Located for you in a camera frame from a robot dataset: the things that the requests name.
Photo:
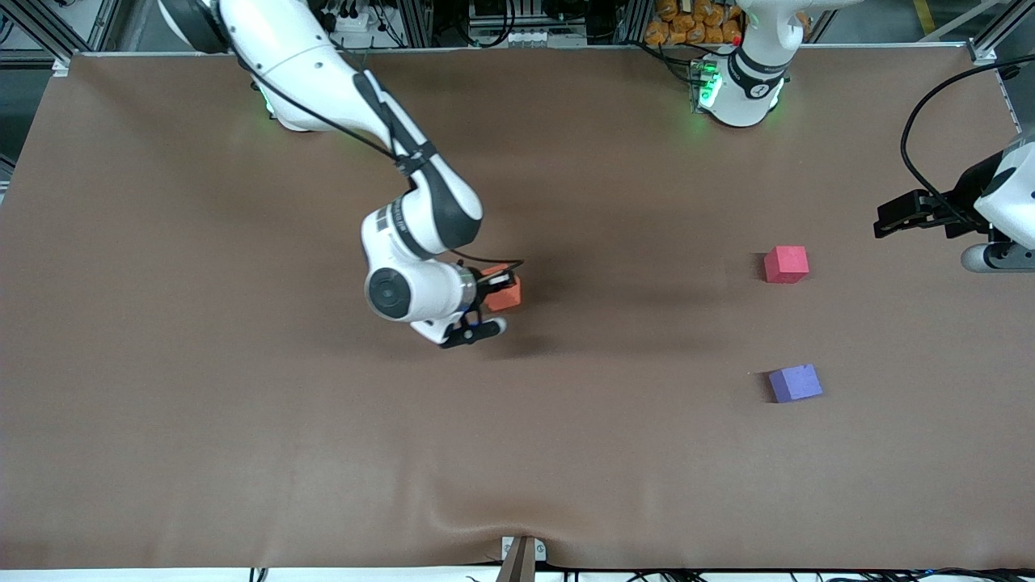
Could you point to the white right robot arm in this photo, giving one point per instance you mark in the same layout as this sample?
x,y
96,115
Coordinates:
x,y
307,65

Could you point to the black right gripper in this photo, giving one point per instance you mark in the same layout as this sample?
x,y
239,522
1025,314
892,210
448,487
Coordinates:
x,y
483,292

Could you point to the aluminium frame post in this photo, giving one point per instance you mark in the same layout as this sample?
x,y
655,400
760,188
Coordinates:
x,y
81,28
999,28
414,23
635,20

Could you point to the silver table edge rail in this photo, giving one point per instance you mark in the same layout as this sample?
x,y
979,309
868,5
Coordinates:
x,y
566,49

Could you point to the white power strip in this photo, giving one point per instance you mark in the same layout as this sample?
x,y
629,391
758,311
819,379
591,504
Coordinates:
x,y
360,22

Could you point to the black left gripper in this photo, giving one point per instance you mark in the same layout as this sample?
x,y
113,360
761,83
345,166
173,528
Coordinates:
x,y
960,202

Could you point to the brown table cover cloth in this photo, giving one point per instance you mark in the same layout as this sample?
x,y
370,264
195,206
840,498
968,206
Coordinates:
x,y
517,420

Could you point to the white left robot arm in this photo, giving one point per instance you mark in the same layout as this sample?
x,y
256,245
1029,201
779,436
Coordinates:
x,y
752,85

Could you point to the red foam block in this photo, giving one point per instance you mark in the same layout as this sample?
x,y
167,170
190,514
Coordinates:
x,y
786,264

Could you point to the pile of orange items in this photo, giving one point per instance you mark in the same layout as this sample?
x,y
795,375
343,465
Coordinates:
x,y
687,24

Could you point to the purple foam block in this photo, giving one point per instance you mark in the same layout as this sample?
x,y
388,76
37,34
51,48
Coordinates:
x,y
795,383

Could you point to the orange foam block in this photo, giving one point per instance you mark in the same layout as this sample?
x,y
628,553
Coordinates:
x,y
508,301

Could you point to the metal clamp bracket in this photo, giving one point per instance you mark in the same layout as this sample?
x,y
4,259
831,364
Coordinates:
x,y
540,551

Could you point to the white terminal block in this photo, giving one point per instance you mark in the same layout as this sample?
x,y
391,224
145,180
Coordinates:
x,y
517,37

